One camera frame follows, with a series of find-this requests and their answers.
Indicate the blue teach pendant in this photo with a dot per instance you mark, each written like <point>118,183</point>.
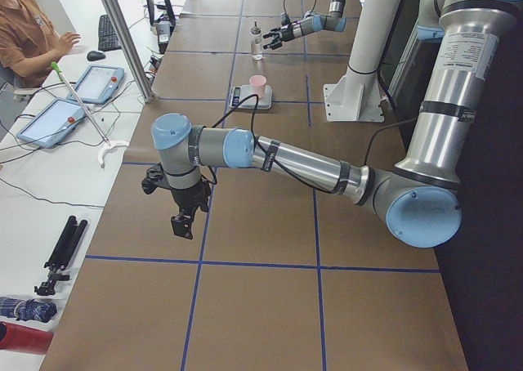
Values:
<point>52,124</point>
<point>98,83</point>

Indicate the red cylinder bottle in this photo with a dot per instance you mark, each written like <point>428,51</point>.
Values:
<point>22,339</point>

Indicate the glass sauce bottle metal spout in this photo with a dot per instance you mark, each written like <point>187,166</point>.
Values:
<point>256,41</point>

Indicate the black device white label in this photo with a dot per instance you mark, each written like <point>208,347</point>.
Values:
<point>163,29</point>

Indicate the metal grabber stick green handle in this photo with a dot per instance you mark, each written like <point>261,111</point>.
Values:
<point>107,144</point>

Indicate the black computer keyboard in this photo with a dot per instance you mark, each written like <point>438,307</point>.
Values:
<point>107,37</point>

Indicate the black computer mouse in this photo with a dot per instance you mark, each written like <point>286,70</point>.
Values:
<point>95,55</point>

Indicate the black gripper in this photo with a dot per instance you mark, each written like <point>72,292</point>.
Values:
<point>189,197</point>
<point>289,29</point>

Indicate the near blue teach pendant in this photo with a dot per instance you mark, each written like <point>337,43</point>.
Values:
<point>52,124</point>

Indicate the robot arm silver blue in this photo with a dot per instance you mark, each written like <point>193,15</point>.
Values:
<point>417,198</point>
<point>310,23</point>

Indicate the far blue teach pendant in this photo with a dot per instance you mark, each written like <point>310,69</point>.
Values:
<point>98,83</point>

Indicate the pink plastic cup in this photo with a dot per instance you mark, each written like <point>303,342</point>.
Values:
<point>258,85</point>

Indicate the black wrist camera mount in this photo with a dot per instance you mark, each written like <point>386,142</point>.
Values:
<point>154,179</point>

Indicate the silver digital kitchen scale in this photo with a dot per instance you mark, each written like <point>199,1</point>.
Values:
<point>243,97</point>

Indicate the black folded tripod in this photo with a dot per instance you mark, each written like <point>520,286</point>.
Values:
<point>61,256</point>

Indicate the aluminium frame post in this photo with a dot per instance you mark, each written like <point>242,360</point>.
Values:
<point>115,14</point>

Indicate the person in brown shirt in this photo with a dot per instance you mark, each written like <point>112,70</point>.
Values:
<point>30,43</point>

